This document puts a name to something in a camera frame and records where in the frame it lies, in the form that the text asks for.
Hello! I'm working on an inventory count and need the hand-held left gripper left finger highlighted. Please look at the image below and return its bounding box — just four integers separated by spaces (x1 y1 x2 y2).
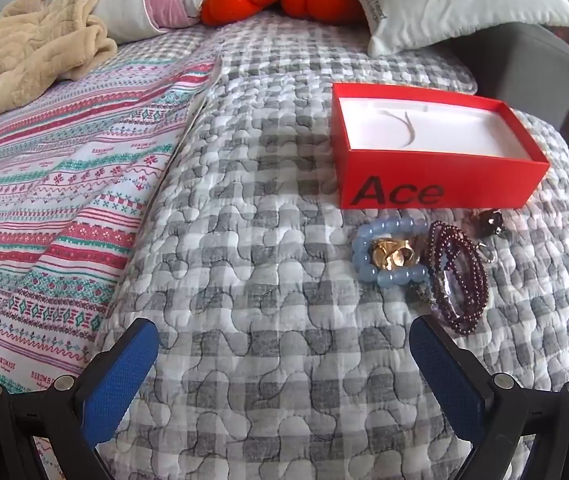
0 317 160 480

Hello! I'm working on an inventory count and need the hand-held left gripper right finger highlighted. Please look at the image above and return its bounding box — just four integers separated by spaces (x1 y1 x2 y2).
408 314 569 480

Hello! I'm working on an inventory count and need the purple crystal bracelet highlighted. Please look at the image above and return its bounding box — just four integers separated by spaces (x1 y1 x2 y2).
414 255 467 322

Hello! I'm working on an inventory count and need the dark red bead bracelet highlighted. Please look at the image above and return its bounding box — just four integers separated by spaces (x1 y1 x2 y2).
425 220 491 337

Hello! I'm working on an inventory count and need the gold flower ring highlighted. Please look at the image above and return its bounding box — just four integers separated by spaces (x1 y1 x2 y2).
368 236 424 272

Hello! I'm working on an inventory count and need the blue bead bracelet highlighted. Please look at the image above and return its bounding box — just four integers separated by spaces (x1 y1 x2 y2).
351 216 431 287

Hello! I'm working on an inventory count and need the dark brown hair claw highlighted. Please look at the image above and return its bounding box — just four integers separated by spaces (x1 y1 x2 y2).
468 208 506 239

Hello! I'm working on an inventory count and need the red cardboard box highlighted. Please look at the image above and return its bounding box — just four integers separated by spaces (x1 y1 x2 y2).
331 82 551 211

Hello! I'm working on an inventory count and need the grey checked quilt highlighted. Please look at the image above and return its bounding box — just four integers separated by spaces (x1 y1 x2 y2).
92 10 569 480

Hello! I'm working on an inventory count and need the striped patterned bed sheet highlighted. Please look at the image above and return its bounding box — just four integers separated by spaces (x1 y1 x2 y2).
0 42 224 480

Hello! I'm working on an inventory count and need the grey upholstered chair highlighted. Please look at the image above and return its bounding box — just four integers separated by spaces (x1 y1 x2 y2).
445 23 569 132

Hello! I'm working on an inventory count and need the beige fleece blanket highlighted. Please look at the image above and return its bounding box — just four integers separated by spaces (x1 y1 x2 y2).
0 0 118 129

